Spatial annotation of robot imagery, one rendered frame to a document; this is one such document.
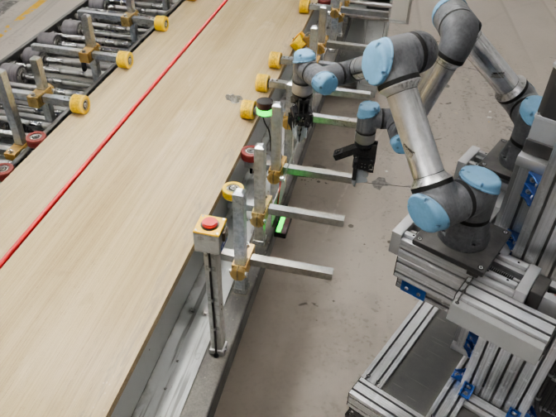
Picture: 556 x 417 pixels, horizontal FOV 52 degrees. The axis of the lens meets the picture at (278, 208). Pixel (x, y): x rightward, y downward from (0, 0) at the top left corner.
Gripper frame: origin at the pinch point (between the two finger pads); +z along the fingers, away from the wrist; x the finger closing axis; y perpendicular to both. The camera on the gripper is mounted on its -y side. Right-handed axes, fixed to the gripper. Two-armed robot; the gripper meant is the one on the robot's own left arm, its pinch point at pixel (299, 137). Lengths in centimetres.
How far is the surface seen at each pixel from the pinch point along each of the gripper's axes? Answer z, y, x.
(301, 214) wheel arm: 16.3, 26.0, -2.1
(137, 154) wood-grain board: 11, -10, -62
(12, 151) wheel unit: 17, -26, -114
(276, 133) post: -3.1, 1.6, -8.7
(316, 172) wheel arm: 14.8, 2.8, 7.3
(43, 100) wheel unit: 7, -48, -104
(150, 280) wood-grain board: 11, 58, -54
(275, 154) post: 6.2, 1.4, -9.1
